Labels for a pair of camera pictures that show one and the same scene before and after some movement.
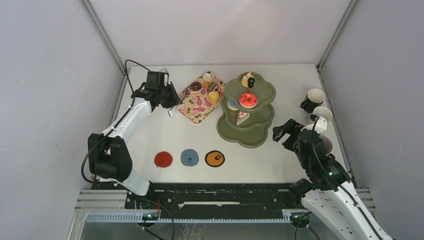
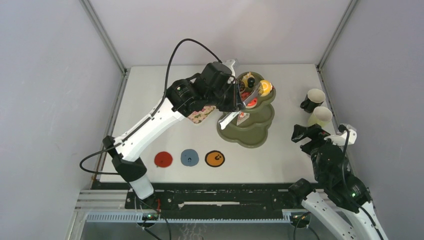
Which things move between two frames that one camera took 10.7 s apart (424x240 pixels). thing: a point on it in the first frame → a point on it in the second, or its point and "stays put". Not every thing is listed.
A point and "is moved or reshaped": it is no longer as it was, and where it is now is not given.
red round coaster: [163, 159] stays put
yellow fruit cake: [244, 80] stays put
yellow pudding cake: [214, 96] is moved or reshaped
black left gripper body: [169, 98] → [226, 100]
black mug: [314, 98] stays put
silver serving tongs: [171, 111] is moved or reshaped
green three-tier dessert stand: [247, 109] stays put
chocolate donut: [195, 86] is moved or reshaped
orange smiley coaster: [215, 158] stays put
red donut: [248, 100] stays put
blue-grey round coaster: [189, 157] stays put
